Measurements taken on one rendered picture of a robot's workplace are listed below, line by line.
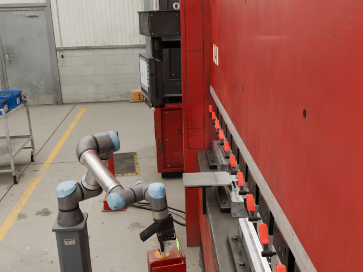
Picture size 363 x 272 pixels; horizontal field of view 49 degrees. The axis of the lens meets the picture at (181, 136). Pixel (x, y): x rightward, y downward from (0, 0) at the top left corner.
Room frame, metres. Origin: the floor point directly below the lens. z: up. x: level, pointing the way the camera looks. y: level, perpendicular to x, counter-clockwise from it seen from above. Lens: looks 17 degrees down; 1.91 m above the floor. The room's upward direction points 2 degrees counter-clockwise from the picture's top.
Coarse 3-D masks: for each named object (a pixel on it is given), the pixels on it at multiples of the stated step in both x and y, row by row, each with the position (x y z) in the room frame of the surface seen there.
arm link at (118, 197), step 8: (88, 136) 1.90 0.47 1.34; (80, 144) 1.85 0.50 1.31; (88, 144) 1.85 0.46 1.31; (80, 152) 1.81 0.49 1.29; (88, 152) 1.80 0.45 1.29; (96, 152) 1.84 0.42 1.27; (80, 160) 1.79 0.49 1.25; (88, 160) 1.77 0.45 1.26; (96, 160) 1.76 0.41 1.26; (88, 168) 1.76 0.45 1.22; (96, 168) 1.72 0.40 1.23; (104, 168) 1.72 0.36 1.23; (96, 176) 1.70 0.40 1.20; (104, 176) 1.67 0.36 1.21; (112, 176) 1.68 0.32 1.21; (104, 184) 1.65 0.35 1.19; (112, 184) 1.63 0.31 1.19; (112, 192) 1.60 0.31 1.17; (120, 192) 1.59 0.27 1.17; (128, 192) 1.60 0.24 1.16; (112, 200) 1.55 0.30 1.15; (120, 200) 1.56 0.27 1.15; (128, 200) 1.58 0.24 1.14; (112, 208) 1.55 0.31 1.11; (120, 208) 1.57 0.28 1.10
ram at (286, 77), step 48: (240, 0) 1.65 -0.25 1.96; (288, 0) 0.98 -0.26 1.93; (336, 0) 0.70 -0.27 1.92; (240, 48) 1.63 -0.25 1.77; (288, 48) 0.96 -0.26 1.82; (336, 48) 0.68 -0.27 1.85; (240, 96) 1.61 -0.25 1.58; (288, 96) 0.94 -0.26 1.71; (336, 96) 0.66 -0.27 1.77; (288, 144) 0.92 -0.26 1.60; (336, 144) 0.65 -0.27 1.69; (288, 192) 0.90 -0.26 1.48; (336, 192) 0.63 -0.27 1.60; (288, 240) 0.87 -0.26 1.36; (336, 240) 0.61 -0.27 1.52
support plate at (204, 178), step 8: (184, 176) 2.14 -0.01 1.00; (192, 176) 2.14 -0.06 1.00; (200, 176) 2.14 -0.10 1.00; (208, 176) 2.13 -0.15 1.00; (184, 184) 2.04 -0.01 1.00; (192, 184) 2.03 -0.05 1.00; (200, 184) 2.03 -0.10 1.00; (208, 184) 2.03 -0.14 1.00; (216, 184) 2.03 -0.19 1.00; (224, 184) 2.03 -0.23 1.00
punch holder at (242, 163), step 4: (240, 152) 1.59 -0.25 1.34; (240, 156) 1.58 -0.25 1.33; (240, 160) 1.58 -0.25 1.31; (244, 160) 1.49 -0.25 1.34; (240, 164) 1.57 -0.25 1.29; (244, 164) 1.49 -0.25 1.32; (240, 168) 1.57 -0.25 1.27; (244, 168) 1.49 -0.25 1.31; (244, 172) 1.48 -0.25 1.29; (244, 180) 1.49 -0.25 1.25; (244, 184) 1.47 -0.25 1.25; (244, 188) 1.47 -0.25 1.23; (244, 196) 1.47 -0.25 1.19
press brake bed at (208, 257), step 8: (200, 192) 2.59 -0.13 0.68; (200, 200) 2.61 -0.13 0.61; (200, 208) 2.63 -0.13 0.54; (200, 216) 2.64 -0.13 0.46; (200, 224) 2.65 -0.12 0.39; (208, 224) 2.00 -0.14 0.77; (200, 232) 2.67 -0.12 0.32; (208, 232) 1.98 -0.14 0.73; (208, 240) 1.98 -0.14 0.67; (200, 248) 2.86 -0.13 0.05; (208, 248) 1.99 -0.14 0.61; (208, 256) 2.00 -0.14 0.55; (208, 264) 2.01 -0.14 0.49; (216, 264) 1.57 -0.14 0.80
